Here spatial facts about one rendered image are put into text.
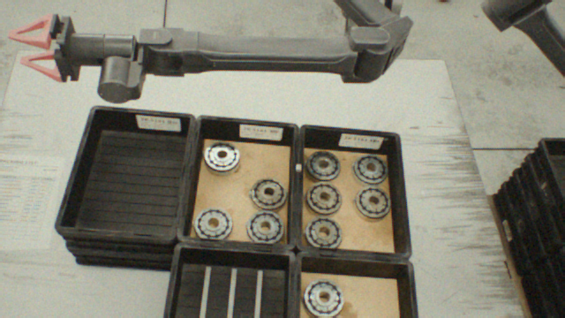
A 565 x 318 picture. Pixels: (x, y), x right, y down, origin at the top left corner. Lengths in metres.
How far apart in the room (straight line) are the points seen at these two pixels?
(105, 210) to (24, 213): 0.30
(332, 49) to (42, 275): 1.04
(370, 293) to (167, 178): 0.65
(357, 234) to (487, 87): 1.89
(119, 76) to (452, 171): 1.25
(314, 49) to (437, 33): 2.47
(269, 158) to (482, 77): 1.92
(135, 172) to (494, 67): 2.35
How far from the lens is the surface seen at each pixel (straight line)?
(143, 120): 1.59
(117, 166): 1.60
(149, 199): 1.53
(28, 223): 1.72
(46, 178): 1.78
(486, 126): 3.03
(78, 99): 1.94
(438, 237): 1.73
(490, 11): 1.05
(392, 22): 1.04
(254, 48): 0.96
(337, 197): 1.51
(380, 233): 1.52
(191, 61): 0.96
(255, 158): 1.58
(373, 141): 1.60
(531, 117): 3.21
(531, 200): 2.33
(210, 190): 1.52
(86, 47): 0.98
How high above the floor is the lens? 2.15
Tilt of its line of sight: 56 degrees down
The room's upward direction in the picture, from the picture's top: 10 degrees clockwise
